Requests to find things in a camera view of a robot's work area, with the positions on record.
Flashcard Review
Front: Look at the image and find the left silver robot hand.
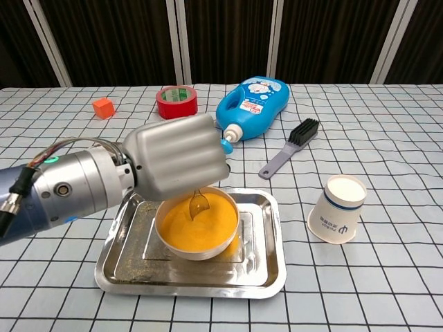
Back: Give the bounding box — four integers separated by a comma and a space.
123, 113, 231, 201

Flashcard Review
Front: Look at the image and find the light blue checked tablecloth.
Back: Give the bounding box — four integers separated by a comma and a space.
0, 82, 443, 332

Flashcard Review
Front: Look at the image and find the black folding screen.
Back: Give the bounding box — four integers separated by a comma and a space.
0, 0, 443, 89

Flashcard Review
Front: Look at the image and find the small metal spoon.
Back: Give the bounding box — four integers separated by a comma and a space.
188, 188, 211, 221

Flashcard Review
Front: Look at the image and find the white paper cup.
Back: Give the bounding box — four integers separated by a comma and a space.
307, 174, 368, 246

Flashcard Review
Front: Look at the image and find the grey brush with black bristles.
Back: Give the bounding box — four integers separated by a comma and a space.
258, 118, 320, 180

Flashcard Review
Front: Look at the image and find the blue detergent pump bottle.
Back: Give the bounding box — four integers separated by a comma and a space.
215, 75, 291, 156

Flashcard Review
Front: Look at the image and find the white bowl of orange powder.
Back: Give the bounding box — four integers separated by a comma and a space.
154, 185, 241, 262

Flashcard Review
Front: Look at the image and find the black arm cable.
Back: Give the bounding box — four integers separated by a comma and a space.
0, 165, 37, 238

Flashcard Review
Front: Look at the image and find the orange cube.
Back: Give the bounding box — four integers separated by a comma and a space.
91, 98, 116, 120

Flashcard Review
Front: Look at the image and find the red tape roll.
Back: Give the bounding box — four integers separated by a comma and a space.
155, 85, 199, 120

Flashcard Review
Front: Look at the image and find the rectangular steel tray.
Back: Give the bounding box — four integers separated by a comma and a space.
94, 188, 288, 300

